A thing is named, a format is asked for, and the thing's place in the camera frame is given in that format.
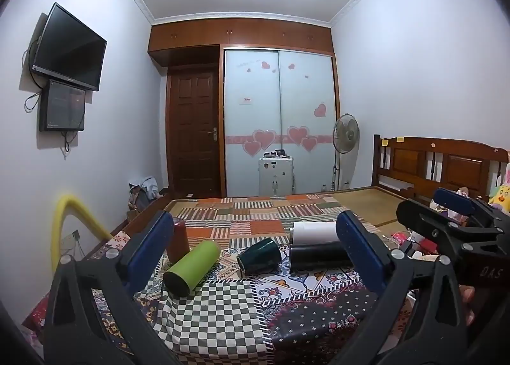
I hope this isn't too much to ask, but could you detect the red packet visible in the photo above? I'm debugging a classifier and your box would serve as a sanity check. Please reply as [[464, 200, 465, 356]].
[[412, 239, 440, 257]]

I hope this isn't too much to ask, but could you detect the yellow plush toy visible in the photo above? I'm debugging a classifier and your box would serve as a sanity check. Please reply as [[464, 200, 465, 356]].
[[488, 182, 510, 215]]

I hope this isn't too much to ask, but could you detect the wall-mounted television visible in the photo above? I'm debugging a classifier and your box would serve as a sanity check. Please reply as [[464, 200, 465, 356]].
[[32, 2, 107, 92]]

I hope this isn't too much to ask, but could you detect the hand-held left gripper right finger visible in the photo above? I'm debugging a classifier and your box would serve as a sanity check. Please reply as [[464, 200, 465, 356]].
[[336, 210, 479, 365]]

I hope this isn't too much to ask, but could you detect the wooden wardrobe with heart stickers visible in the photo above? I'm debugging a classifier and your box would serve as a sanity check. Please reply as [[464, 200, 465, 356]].
[[148, 18, 341, 198]]

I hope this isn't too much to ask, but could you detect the dark floral cloth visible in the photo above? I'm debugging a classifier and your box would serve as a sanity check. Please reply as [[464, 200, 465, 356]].
[[255, 267, 413, 365]]

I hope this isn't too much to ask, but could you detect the wooden bed headboard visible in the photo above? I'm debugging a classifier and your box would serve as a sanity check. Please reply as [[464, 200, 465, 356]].
[[372, 135, 510, 206]]

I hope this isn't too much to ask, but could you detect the light green cup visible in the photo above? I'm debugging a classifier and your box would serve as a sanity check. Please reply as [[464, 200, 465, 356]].
[[163, 240, 222, 297]]

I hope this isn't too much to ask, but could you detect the black cup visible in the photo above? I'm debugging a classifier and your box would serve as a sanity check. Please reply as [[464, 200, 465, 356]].
[[289, 243, 352, 271]]

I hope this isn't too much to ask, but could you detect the brown wooden door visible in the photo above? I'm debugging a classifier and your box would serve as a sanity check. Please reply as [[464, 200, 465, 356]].
[[166, 66, 222, 197]]

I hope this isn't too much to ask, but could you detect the white cup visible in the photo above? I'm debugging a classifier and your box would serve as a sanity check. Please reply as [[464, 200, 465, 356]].
[[289, 222, 339, 246]]

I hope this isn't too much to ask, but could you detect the small wall-mounted monitor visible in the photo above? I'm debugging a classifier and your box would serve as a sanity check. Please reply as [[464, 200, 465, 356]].
[[39, 79, 86, 132]]

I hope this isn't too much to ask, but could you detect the yellow foam tube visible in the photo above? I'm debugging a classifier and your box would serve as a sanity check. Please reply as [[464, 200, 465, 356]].
[[51, 192, 113, 266]]

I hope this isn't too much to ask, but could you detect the pile of clothes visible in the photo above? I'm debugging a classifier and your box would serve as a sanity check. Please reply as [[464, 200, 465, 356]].
[[127, 176, 161, 211]]

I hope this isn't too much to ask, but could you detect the black television cable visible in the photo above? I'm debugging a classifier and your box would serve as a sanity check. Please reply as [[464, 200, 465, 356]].
[[23, 40, 42, 114]]

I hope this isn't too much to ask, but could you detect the white appliance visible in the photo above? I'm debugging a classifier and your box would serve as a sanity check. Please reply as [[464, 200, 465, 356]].
[[258, 156, 295, 197]]

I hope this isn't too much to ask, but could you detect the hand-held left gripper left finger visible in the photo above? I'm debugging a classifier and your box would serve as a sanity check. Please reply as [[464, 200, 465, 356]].
[[44, 210, 176, 365]]

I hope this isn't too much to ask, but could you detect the standing fan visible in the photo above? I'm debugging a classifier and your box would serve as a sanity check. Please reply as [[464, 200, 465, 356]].
[[332, 113, 360, 192]]

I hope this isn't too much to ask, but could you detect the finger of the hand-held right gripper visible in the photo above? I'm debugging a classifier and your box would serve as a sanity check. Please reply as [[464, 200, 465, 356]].
[[433, 187, 510, 230], [396, 198, 503, 255]]

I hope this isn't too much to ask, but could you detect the person's right hand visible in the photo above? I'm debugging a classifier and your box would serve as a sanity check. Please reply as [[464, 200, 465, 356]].
[[458, 285, 477, 328]]

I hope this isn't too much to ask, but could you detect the patchwork blanket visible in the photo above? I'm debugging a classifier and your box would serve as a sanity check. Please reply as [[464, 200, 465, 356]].
[[99, 195, 385, 294]]

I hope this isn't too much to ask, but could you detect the dark green mug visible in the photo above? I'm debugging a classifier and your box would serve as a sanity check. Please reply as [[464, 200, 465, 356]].
[[236, 238, 284, 277]]

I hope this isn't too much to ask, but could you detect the checkered cloth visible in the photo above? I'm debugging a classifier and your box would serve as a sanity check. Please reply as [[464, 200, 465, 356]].
[[157, 279, 272, 363]]

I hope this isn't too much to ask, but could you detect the red-brown cup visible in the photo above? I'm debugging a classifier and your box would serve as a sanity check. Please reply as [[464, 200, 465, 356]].
[[166, 218, 191, 264]]

